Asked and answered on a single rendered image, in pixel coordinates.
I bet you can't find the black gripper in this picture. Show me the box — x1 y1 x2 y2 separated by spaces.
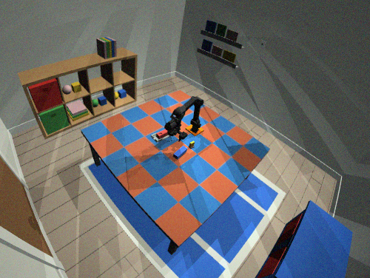
175 125 187 142

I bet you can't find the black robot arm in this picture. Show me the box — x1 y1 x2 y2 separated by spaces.
165 96 204 136

